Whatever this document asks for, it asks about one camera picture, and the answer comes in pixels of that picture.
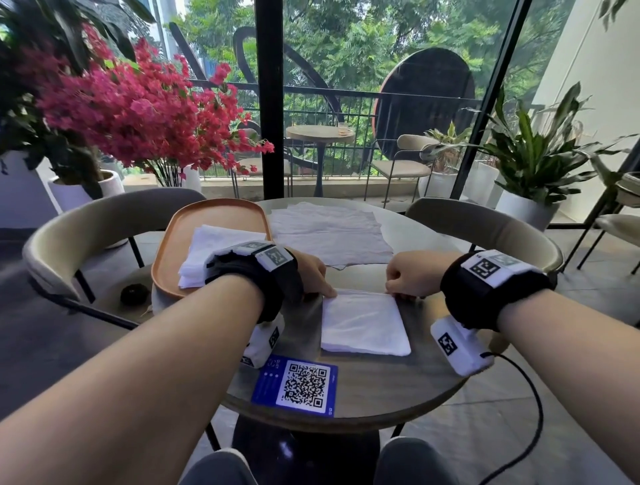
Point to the person's right hand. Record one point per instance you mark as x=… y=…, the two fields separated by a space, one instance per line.
x=415 y=275

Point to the person's left hand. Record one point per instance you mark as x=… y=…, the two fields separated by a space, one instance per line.
x=310 y=272

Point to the person's right fingers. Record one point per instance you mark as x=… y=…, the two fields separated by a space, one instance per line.
x=392 y=285

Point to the person's left fingers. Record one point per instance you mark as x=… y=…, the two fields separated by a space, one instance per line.
x=327 y=292

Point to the person's left forearm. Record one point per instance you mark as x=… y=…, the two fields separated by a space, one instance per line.
x=140 y=379

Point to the person's right forearm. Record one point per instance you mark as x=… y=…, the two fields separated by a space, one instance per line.
x=575 y=359

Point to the large unfolded white napkin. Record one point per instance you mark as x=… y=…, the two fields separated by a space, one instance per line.
x=330 y=232

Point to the blue code card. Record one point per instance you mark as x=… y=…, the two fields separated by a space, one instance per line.
x=300 y=384

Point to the beige curved-back chair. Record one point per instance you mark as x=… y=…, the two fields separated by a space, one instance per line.
x=480 y=225
x=100 y=225

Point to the white balcony planter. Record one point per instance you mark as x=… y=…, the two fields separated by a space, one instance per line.
x=440 y=184

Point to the beige balcony chair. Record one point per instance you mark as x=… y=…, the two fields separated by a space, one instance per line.
x=400 y=167

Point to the stack of white napkins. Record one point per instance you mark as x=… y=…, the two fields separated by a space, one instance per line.
x=205 y=250

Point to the orange oval tray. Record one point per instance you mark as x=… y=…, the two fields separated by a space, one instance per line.
x=200 y=215

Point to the small variegated balcony plant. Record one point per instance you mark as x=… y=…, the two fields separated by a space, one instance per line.
x=447 y=145

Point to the white conical planter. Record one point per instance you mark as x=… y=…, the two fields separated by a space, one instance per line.
x=525 y=210

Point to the small round balcony table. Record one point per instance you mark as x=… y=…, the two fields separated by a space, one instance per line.
x=320 y=135

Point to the glass cup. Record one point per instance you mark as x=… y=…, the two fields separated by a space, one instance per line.
x=343 y=129

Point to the white flower vase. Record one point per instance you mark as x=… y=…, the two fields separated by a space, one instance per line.
x=191 y=179

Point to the person's right leg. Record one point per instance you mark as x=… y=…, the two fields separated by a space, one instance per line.
x=415 y=464

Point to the person's leg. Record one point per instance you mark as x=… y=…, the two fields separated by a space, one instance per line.
x=415 y=464
x=220 y=469

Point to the black balcony railing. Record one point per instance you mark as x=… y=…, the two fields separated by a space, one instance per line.
x=340 y=107

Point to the large round dark panel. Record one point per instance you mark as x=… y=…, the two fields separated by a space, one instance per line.
x=425 y=100

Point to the small black round object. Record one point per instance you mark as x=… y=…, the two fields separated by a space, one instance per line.
x=134 y=295

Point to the green leafy potted plant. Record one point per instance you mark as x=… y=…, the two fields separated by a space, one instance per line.
x=540 y=155

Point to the person's left leg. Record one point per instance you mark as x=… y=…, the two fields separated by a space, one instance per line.
x=220 y=469

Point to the black-legged side chair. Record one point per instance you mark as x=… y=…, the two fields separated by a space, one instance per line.
x=617 y=220

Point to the round white planter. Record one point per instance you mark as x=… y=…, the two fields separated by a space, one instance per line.
x=107 y=187

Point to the pink flower bouquet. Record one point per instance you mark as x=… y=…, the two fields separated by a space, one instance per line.
x=145 y=110

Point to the large dark green plant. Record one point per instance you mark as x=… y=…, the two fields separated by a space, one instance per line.
x=45 y=75

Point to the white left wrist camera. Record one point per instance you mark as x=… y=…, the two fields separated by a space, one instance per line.
x=262 y=342

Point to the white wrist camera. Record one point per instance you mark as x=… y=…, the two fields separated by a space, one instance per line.
x=262 y=342
x=460 y=347

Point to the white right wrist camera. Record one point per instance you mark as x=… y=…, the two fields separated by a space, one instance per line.
x=460 y=347

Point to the black table pedestal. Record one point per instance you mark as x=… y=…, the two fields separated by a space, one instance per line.
x=305 y=454

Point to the slanted black window post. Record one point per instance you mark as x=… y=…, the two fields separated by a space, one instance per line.
x=490 y=100

